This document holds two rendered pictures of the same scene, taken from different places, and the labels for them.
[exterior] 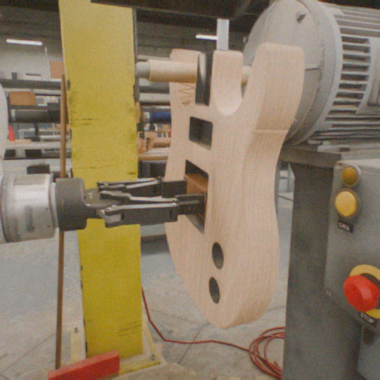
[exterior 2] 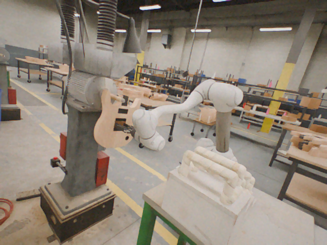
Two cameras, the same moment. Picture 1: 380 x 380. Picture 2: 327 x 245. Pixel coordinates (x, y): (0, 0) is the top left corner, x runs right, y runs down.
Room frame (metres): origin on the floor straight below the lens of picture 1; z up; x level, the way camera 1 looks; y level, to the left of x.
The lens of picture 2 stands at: (0.91, 1.19, 1.46)
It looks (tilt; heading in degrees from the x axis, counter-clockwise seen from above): 15 degrees down; 238
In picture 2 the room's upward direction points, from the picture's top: 11 degrees clockwise
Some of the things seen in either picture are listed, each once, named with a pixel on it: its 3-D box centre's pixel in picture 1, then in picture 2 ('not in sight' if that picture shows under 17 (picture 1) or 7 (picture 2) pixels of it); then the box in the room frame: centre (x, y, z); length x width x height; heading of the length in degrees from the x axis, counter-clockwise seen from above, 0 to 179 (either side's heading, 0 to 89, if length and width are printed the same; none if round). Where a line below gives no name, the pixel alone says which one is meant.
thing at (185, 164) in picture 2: not in sight; (185, 165); (0.48, 0.74, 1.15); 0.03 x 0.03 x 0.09
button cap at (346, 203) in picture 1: (349, 202); not in sight; (0.39, -0.20, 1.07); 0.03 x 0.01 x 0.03; 20
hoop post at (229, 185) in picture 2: not in sight; (228, 189); (0.43, 0.90, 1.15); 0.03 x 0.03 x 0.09
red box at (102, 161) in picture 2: not in sight; (97, 163); (0.54, -0.43, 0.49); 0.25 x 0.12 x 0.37; 110
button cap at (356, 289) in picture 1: (365, 292); not in sight; (0.34, -0.21, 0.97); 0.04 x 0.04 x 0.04; 20
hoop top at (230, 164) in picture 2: not in sight; (218, 159); (0.38, 0.80, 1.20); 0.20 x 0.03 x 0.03; 109
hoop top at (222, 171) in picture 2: not in sight; (208, 164); (0.46, 0.82, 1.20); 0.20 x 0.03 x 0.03; 109
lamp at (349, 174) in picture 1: (349, 176); not in sight; (0.39, -0.20, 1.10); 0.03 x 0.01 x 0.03; 20
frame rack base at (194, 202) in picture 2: not in sight; (202, 202); (0.41, 0.81, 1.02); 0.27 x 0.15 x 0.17; 110
